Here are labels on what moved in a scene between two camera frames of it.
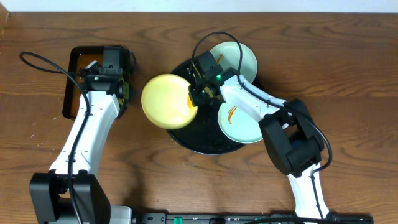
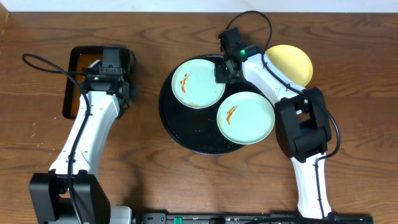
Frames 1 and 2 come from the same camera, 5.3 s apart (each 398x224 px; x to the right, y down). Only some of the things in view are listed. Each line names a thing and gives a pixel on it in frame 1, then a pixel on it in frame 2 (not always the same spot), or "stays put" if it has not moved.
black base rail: (189, 218) stays put
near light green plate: (238, 125) stays put
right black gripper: (196, 100) → (219, 77)
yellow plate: (166, 102) → (291, 62)
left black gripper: (111, 71) stays put
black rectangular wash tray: (79, 57) stays put
